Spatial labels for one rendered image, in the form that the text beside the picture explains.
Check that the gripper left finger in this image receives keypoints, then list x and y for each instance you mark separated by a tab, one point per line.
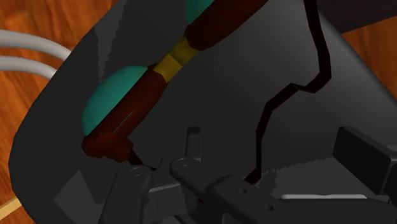
217	192

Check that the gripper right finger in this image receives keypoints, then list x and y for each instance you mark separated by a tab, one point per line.
363	161

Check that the dark grey rounded table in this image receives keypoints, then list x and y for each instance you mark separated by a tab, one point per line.
223	102

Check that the dark red yellow teal tool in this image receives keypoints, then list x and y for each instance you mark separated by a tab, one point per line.
130	118

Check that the grey tubular frame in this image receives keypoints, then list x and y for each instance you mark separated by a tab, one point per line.
28	42

